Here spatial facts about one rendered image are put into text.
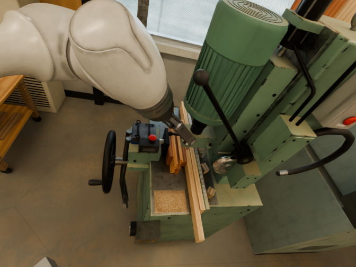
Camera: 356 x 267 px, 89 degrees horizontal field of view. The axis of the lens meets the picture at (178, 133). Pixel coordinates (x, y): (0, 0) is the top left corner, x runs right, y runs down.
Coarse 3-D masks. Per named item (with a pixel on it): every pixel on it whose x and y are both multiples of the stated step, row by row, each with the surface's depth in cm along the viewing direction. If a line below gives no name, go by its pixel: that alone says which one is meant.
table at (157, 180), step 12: (132, 168) 79; (144, 168) 80; (156, 168) 78; (168, 168) 79; (156, 180) 74; (168, 180) 75; (180, 180) 77; (156, 216) 66; (168, 216) 67; (180, 216) 69
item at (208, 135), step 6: (186, 126) 74; (204, 132) 74; (210, 132) 75; (180, 138) 77; (198, 138) 72; (204, 138) 73; (210, 138) 73; (216, 138) 74; (198, 144) 75; (204, 144) 76
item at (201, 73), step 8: (200, 72) 36; (200, 80) 36; (208, 80) 37; (208, 88) 40; (208, 96) 42; (216, 104) 43; (224, 120) 48; (232, 136) 54; (240, 144) 59; (240, 152) 62; (248, 152) 62; (240, 160) 63; (248, 160) 63
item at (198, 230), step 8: (192, 176) 75; (192, 184) 72; (192, 192) 70; (192, 200) 69; (192, 208) 68; (192, 216) 67; (200, 216) 65; (200, 224) 63; (200, 232) 62; (200, 240) 60
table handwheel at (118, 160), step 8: (112, 136) 77; (112, 144) 91; (104, 152) 72; (112, 152) 88; (104, 160) 70; (112, 160) 82; (120, 160) 84; (104, 168) 70; (112, 168) 94; (104, 176) 71; (112, 176) 92; (104, 184) 72; (104, 192) 77
